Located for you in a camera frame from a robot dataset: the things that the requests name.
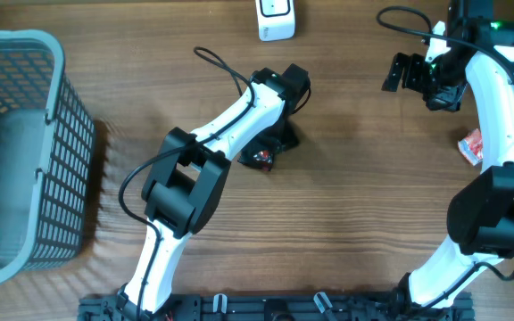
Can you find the red snack packet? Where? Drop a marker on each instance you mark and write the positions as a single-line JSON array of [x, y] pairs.
[[471, 147]]

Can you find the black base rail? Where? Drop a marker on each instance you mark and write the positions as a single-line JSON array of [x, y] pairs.
[[366, 306]]

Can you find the black hex wrench packet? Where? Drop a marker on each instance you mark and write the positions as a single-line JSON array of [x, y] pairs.
[[257, 159]]

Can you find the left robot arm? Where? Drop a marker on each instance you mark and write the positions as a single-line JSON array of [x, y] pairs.
[[187, 178]]

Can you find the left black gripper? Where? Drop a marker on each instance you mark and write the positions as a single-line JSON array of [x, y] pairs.
[[289, 139]]

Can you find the grey plastic basket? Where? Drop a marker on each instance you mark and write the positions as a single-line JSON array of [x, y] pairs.
[[47, 143]]

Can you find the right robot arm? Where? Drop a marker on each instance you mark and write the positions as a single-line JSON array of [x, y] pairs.
[[470, 51]]

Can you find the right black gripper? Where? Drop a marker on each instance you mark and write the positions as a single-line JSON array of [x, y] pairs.
[[448, 99]]

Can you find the white barcode scanner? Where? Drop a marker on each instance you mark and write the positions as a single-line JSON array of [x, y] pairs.
[[276, 19]]

